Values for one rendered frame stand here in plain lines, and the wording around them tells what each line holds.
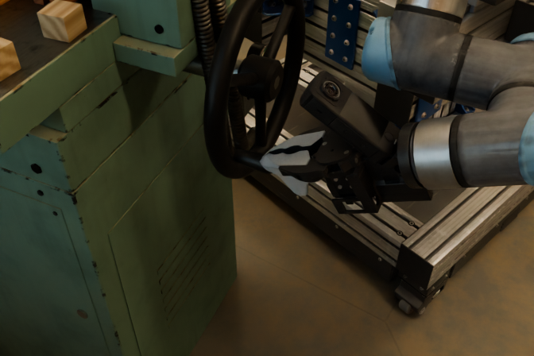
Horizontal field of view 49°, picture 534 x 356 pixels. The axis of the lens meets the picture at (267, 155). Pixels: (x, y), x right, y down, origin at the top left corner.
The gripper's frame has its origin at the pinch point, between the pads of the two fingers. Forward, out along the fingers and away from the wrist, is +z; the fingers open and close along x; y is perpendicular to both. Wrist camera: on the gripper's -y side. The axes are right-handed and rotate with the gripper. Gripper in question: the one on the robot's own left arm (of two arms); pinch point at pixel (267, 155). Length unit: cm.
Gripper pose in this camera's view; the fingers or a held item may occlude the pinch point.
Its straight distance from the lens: 73.6
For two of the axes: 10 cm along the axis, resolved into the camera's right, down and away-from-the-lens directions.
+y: 4.6, 7.5, 4.8
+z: -7.8, 0.8, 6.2
